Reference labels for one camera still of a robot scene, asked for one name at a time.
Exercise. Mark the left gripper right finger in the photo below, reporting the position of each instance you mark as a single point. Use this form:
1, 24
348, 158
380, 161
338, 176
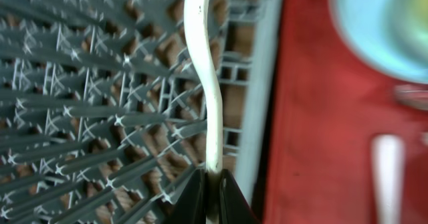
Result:
233, 208

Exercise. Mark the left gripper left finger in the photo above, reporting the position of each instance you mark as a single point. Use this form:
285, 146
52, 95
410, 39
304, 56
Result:
190, 208

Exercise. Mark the cream plastic spoon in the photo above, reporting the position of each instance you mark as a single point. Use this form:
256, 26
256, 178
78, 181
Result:
388, 161

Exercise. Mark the red snack wrapper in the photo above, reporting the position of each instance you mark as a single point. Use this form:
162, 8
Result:
412, 95

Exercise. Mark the grey plastic dishwasher rack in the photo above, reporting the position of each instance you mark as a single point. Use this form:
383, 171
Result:
103, 117

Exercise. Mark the red plastic tray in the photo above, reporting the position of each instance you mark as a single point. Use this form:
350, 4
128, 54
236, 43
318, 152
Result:
328, 106

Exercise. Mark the large light blue plate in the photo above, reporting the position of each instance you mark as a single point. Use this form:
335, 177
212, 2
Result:
363, 26

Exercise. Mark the small green plate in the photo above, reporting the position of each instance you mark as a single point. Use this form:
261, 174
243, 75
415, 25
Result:
407, 21

